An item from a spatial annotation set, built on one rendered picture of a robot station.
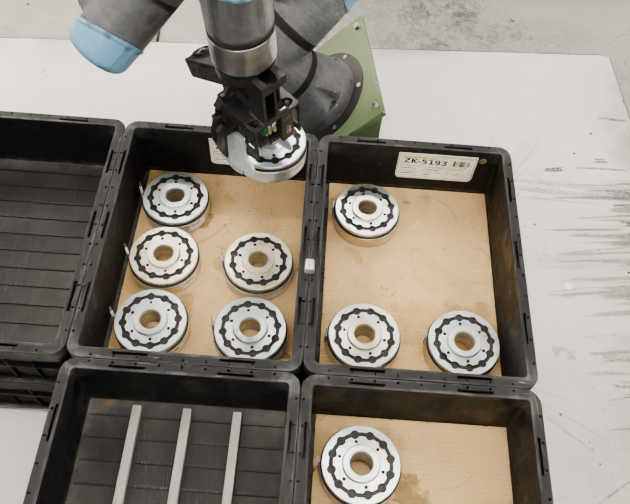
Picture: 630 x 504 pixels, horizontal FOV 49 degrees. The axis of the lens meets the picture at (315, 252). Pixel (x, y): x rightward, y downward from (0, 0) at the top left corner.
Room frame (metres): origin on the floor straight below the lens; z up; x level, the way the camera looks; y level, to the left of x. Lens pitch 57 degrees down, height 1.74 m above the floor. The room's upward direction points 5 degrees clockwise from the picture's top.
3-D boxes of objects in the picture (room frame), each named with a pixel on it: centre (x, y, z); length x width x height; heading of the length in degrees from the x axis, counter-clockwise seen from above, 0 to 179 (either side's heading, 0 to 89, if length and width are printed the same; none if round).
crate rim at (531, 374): (0.54, -0.14, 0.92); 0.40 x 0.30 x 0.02; 1
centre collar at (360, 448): (0.25, -0.08, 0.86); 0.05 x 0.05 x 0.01
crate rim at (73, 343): (0.54, 0.16, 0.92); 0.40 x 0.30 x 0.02; 1
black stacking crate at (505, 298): (0.54, -0.14, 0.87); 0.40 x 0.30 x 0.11; 1
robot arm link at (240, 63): (0.60, 0.10, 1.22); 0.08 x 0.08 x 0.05
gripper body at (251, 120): (0.60, 0.09, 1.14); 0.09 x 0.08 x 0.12; 46
